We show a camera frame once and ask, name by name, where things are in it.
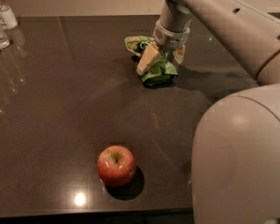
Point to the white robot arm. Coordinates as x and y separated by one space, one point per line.
235 155

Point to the red apple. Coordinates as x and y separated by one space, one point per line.
116 166

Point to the green rice chip bag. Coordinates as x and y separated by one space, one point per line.
160 73

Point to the white hand sanitizer bottle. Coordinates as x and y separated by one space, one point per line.
7 17

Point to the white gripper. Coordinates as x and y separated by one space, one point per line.
170 37

